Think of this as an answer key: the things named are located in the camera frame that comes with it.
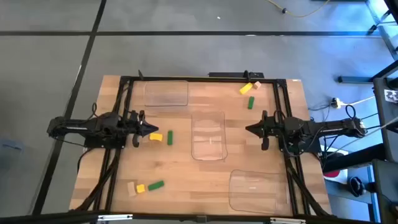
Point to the yellow square block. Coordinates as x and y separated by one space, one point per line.
140 188

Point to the yellow arch block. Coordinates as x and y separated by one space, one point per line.
156 137

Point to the flat natural wooden block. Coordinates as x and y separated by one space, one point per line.
131 188

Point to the black white tag marker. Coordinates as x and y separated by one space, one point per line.
391 96

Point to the small grey table camera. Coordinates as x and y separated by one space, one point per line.
201 219

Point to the natural wooden cube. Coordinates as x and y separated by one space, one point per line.
257 85

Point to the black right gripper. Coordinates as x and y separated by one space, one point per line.
273 126

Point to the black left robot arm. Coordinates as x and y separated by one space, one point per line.
77 126

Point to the black gantry crossbeam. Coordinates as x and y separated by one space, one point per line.
46 219

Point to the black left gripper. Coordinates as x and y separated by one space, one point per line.
136 124

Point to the long yellow block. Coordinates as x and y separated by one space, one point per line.
246 88

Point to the black flat bar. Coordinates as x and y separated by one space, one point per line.
224 75

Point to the black headset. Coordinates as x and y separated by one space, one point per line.
357 186

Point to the silver corner bracket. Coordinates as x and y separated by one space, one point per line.
115 217
287 221

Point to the clear plastic bin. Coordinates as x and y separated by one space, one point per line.
166 93
258 193
209 137

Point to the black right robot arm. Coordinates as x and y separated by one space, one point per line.
326 128

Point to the metal table frame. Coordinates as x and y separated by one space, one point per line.
382 21

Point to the green rectangular block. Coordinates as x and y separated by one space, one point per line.
155 185
251 102
169 137

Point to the red round object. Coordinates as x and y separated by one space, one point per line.
331 173

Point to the black equipment cart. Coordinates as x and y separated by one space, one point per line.
384 130

